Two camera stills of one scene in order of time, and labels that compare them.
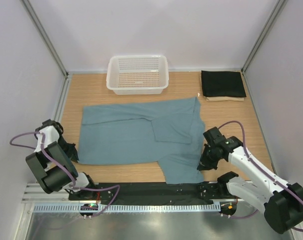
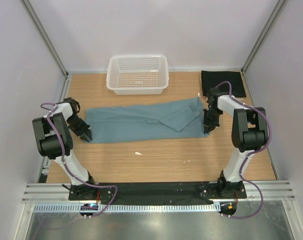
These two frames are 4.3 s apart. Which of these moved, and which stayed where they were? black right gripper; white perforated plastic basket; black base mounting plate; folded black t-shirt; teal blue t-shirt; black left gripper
Moved: teal blue t-shirt; black right gripper; black left gripper
Stayed: folded black t-shirt; white perforated plastic basket; black base mounting plate
